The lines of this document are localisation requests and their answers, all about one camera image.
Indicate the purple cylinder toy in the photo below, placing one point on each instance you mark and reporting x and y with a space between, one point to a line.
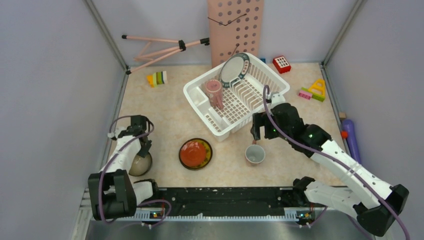
348 134

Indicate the salmon mug white interior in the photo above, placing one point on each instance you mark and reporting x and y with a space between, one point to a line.
254 154

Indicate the pink patterned mug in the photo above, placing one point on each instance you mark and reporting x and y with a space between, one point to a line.
213 89

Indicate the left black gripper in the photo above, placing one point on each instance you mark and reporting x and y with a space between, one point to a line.
144 151

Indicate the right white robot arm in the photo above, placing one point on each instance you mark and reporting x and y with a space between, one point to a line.
374 203

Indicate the pink perforated board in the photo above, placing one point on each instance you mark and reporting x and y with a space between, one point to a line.
234 27

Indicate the multicolour striped toy block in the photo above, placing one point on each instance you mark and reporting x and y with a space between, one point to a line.
157 79

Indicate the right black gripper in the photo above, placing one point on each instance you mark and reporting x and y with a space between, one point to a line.
261 119

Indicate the white plastic dish rack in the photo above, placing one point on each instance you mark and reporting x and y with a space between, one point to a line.
240 101

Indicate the red grid toy block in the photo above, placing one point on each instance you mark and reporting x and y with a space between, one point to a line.
281 64

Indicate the yellow triangular toy block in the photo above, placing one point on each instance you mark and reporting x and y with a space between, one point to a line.
318 87

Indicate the brown ceramic bowl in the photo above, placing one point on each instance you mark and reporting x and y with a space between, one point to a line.
140 165

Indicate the green toy brick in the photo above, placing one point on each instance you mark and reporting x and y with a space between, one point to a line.
314 95

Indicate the pink toy brick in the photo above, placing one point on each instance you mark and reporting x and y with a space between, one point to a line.
305 94

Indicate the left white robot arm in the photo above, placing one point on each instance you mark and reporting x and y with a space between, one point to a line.
112 194

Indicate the small wooden block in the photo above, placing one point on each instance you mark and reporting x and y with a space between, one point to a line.
342 116

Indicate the white plate green rim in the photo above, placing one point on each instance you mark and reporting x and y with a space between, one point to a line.
234 69

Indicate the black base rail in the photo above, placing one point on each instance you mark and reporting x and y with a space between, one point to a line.
227 202

